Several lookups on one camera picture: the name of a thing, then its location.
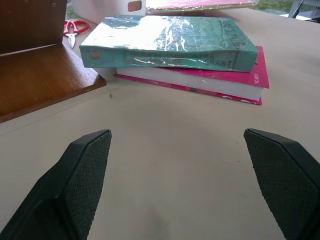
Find grey metal frame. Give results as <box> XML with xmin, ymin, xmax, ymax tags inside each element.
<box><xmin>287</xmin><ymin>0</ymin><xmax>320</xmax><ymax>23</ymax></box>

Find white storage box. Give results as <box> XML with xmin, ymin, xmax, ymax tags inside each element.
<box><xmin>71</xmin><ymin>0</ymin><xmax>147</xmax><ymax>25</ymax></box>

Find red handled scissors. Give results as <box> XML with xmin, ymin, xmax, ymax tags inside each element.
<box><xmin>63</xmin><ymin>19</ymin><xmax>90</xmax><ymax>50</ymax></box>

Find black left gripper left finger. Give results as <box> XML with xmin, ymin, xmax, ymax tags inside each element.
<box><xmin>0</xmin><ymin>129</ymin><xmax>113</xmax><ymax>240</ymax></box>

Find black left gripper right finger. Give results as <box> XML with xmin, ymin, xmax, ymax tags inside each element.
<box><xmin>243</xmin><ymin>128</ymin><xmax>320</xmax><ymax>240</ymax></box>

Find pink hardcover book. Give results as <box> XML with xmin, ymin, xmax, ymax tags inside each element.
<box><xmin>113</xmin><ymin>45</ymin><xmax>270</xmax><ymax>107</ymax></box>

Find brown wooden book stand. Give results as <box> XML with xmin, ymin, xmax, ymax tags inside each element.
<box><xmin>0</xmin><ymin>0</ymin><xmax>108</xmax><ymax>124</ymax></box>

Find green wrapped book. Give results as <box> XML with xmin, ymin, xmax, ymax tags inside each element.
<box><xmin>79</xmin><ymin>14</ymin><xmax>260</xmax><ymax>74</ymax></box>

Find pink packet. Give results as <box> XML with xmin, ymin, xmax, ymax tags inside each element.
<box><xmin>145</xmin><ymin>0</ymin><xmax>260</xmax><ymax>15</ymax></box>

